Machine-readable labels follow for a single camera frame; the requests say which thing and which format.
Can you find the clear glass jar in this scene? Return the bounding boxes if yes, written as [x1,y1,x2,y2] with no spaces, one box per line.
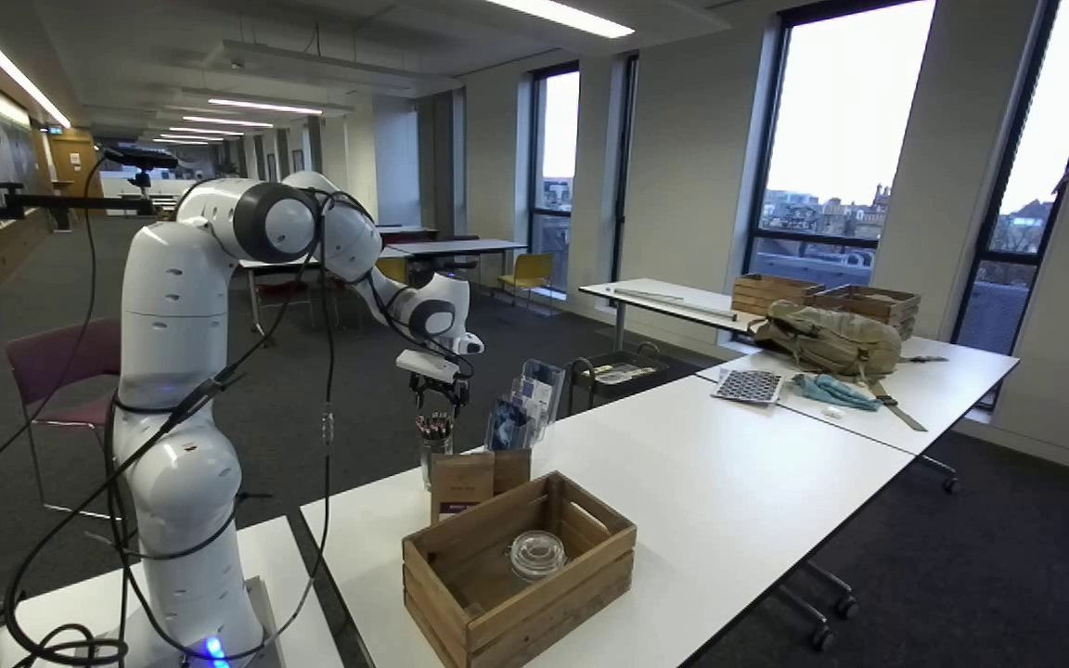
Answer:
[503,527,572,588]

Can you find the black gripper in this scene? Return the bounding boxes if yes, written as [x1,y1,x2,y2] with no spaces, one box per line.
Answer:
[413,371,475,453]

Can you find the white office desk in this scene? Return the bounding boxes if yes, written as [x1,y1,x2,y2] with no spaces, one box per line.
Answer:
[369,234,529,271]

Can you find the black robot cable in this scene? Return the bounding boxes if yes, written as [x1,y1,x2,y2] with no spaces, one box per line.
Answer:
[0,182,348,668]

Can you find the black office chair base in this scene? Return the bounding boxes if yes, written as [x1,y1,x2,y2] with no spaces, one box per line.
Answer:
[768,550,867,658]

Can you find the maroon chair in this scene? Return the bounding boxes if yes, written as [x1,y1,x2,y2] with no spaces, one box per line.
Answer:
[4,316,129,527]

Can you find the olive green bag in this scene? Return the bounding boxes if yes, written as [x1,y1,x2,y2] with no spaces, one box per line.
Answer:
[744,297,932,437]

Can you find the cardboard box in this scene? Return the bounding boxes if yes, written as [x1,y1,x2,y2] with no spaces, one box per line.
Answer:
[732,271,825,321]

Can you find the yellow chair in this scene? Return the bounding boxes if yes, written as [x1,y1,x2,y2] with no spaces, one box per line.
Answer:
[492,251,561,301]

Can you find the white side desk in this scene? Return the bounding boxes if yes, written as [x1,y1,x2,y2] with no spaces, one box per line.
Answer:
[575,276,768,341]

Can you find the blue white boxes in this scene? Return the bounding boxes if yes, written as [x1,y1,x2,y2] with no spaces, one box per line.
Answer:
[483,394,533,457]

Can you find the dark wooden crate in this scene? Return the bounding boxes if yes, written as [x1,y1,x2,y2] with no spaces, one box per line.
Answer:
[809,281,924,344]

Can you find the ceiling light panel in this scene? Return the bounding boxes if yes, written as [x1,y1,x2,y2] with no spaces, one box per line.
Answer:
[487,0,637,46]
[205,92,331,122]

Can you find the open slatted wooden crate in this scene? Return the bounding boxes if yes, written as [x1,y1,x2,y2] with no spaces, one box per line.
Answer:
[398,467,642,668]

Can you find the dark pencil cup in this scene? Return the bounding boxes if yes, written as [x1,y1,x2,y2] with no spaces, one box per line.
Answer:
[415,421,461,467]

